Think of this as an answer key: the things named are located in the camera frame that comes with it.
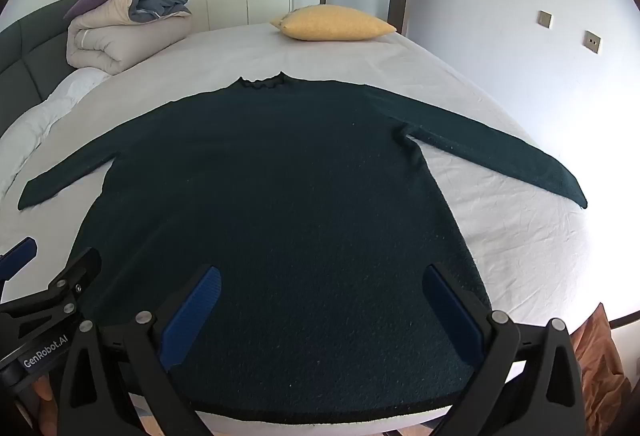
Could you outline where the dark green knit sweater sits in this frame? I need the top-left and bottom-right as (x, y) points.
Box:
(17, 72), (589, 426)

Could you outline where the yellow pillow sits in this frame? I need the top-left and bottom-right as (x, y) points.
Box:
(270, 4), (397, 41)

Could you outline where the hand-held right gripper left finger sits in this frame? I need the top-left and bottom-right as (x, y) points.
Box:
(56, 265), (222, 436)

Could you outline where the blue-grey blanket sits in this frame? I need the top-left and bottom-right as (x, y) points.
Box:
(130, 0), (193, 21)

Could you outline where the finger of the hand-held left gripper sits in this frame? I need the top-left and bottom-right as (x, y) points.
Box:
(0, 238), (39, 284)
(0, 247), (103, 317)

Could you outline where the brown bag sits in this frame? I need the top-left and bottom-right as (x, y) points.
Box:
(570, 303), (634, 436)

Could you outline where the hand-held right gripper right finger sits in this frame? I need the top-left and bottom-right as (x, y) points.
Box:
(422, 264), (587, 436)

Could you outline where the folded beige duvet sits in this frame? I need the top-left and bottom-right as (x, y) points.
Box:
(66, 0), (193, 76)

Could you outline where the bed with white sheet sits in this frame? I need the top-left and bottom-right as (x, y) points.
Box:
(0, 18), (608, 436)

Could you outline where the dark green padded headboard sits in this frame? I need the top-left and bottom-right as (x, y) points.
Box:
(0, 0), (88, 137)

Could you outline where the person's left hand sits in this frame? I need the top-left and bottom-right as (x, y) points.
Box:
(27, 373), (63, 436)

